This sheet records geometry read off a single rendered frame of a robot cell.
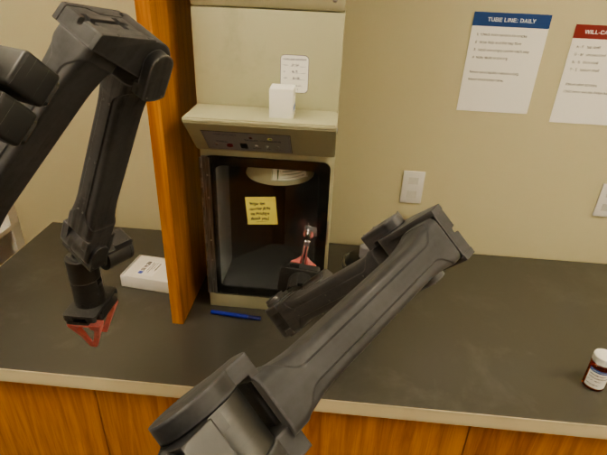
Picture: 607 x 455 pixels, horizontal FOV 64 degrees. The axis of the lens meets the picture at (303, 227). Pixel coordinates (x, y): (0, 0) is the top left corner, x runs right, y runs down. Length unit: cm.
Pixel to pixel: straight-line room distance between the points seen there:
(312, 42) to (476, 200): 87
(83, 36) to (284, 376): 45
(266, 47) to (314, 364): 77
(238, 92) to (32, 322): 82
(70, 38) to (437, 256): 50
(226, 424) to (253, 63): 83
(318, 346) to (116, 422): 99
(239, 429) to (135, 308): 104
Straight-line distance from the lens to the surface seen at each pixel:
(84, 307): 103
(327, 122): 102
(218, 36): 111
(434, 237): 60
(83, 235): 90
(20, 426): 156
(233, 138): 107
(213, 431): 40
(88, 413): 141
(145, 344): 131
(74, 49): 66
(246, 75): 111
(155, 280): 146
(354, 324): 49
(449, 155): 162
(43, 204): 200
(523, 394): 128
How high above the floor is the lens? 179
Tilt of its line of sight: 29 degrees down
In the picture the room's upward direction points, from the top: 2 degrees clockwise
